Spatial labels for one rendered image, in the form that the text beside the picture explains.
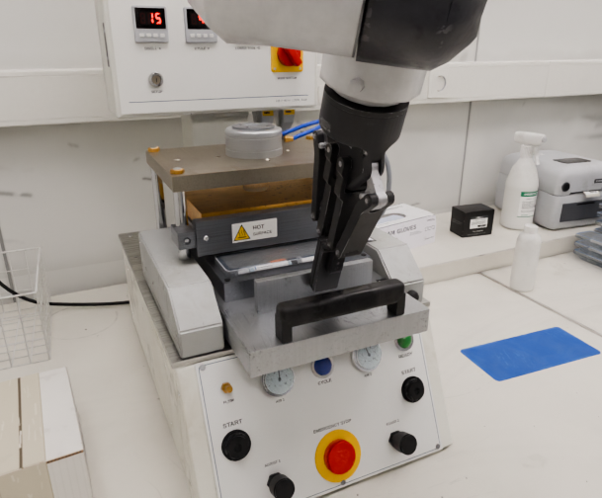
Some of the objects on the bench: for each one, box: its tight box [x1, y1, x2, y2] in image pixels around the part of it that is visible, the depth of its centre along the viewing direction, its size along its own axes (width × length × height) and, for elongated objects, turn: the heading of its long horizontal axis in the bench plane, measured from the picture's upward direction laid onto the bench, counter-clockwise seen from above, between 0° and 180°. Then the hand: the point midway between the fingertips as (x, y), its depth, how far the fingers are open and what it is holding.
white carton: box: [376, 204, 436, 249], centre depth 127 cm, size 12×23×7 cm, turn 125°
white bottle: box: [509, 223, 542, 291], centre depth 113 cm, size 5×5×14 cm
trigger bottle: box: [500, 131, 548, 230], centre depth 137 cm, size 9×8×25 cm
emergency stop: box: [323, 439, 356, 474], centre depth 63 cm, size 2×4×4 cm, turn 115°
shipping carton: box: [0, 367, 93, 498], centre depth 64 cm, size 19×13×9 cm
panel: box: [194, 333, 443, 498], centre depth 62 cm, size 2×30×19 cm, turn 115°
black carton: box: [450, 204, 495, 238], centre depth 135 cm, size 6×9×7 cm
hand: (327, 263), depth 58 cm, fingers closed, pressing on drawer
